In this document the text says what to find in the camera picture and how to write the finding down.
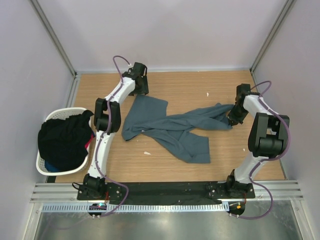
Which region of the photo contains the blue garment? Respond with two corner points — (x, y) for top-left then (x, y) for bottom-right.
(44, 161), (60, 173)

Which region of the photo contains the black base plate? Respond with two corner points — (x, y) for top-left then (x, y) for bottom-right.
(77, 181), (256, 206)

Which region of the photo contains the red garment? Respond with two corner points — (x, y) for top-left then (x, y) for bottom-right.
(84, 133), (96, 150)

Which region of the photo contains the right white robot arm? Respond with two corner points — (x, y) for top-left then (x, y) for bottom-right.
(225, 83), (290, 198)

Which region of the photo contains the white slotted cable duct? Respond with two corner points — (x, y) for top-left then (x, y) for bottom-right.
(42, 202), (229, 214)

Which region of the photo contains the white laundry basket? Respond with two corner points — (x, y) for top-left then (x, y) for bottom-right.
(36, 106), (95, 176)

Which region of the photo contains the black t shirt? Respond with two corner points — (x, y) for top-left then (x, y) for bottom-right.
(37, 109), (95, 171)

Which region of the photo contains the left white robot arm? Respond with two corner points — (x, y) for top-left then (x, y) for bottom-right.
(77, 62), (149, 200)

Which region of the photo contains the left corner aluminium post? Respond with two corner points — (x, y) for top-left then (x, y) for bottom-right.
(29, 0), (77, 78)

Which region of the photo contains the right corner aluminium post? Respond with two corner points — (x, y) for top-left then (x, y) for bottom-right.
(250, 0), (296, 76)

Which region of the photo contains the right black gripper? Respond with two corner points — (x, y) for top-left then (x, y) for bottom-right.
(227, 105), (249, 127)

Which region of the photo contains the corner aluminium post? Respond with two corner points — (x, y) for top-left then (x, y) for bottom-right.
(29, 0), (77, 78)
(250, 0), (296, 76)

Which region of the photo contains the aluminium rail frame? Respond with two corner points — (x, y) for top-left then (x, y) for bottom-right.
(30, 180), (304, 203)

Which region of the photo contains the grey-blue t shirt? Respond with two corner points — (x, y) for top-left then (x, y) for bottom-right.
(121, 95), (233, 164)

